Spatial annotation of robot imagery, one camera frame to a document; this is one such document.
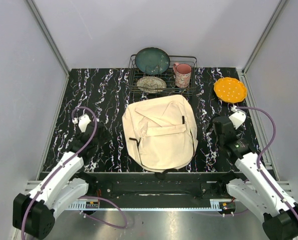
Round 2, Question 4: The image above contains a cream canvas student bag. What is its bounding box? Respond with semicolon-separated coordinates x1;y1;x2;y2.
122;94;198;174

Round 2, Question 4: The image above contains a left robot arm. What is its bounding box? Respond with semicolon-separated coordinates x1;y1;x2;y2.
12;122;111;240

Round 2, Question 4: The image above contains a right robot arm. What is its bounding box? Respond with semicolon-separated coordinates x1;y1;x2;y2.
212;115;298;240

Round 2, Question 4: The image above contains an orange dotted plate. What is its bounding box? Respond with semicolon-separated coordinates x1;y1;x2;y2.
213;77;247;104

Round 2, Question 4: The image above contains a pink patterned mug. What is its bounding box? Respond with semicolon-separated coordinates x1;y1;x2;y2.
173;63;192;88

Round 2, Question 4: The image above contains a patterned beige small plate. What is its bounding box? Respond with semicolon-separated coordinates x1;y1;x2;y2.
136;76;167;94

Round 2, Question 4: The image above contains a dark green ceramic plate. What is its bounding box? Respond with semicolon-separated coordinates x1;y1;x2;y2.
135;47;170;76

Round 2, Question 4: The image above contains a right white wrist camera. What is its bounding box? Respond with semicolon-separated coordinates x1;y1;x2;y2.
229;106;246;129

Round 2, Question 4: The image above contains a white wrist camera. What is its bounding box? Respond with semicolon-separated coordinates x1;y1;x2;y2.
229;106;246;129
73;114;91;133

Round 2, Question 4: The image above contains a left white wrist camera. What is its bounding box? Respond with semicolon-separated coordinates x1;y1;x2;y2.
73;114;91;133

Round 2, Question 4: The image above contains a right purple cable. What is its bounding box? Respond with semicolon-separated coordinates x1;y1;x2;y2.
223;106;298;240

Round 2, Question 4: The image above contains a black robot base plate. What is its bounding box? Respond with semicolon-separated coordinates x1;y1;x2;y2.
84;172;232;209

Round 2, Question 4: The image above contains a black wire dish rack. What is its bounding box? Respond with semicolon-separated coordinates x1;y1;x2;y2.
127;54;198;97

